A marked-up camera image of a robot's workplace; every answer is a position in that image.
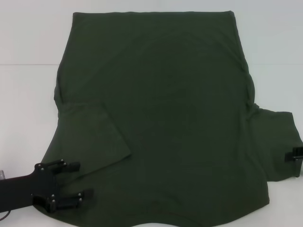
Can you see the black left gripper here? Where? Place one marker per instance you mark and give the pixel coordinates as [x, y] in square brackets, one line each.
[30, 189]

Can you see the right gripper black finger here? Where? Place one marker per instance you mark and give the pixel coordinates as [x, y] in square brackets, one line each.
[298, 168]
[297, 154]

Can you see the dark green shirt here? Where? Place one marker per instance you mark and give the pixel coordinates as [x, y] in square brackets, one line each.
[165, 94]

